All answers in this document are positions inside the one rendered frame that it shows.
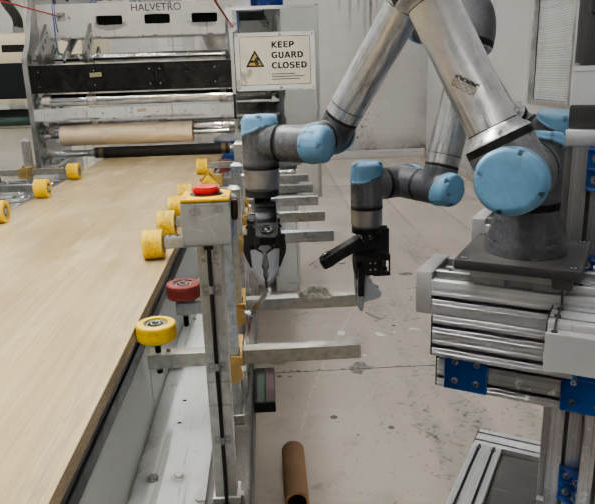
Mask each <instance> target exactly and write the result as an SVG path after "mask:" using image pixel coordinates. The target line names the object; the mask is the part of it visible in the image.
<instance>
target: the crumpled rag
mask: <svg viewBox="0 0 595 504"><path fill-rule="evenodd" d="M297 295H298V297H300V298H307V299H312V298H322V299H325V298H328V299H329V298H331V296H334V295H333V294H330V293H329V290H328V289H327V288H326V287H325V286H317V287H315V286H312V287H309V286H308V288H307V289H305V290H303V291H300V292H299V293H297Z"/></svg>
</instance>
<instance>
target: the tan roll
mask: <svg viewBox="0 0 595 504"><path fill-rule="evenodd" d="M211 133H235V127H215V128H193V125H192V121H179V122H151V123H123V124H95V125H67V126H60V127H59V133H49V134H44V139H45V140H47V139H59V140H60V143H61V145H62V146H83V145H110V144H137V143H164V142H191V141H194V134H211Z"/></svg>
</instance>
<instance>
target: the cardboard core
mask: <svg viewBox="0 0 595 504"><path fill-rule="evenodd" d="M282 459H283V477H284V496H285V504H309V503H310V502H309V493H308V484H307V475H306V466H305V457H304V448H303V446H302V444H301V443H299V442H297V441H289V442H287V443H286V444H285V445H284V446H283V448H282Z"/></svg>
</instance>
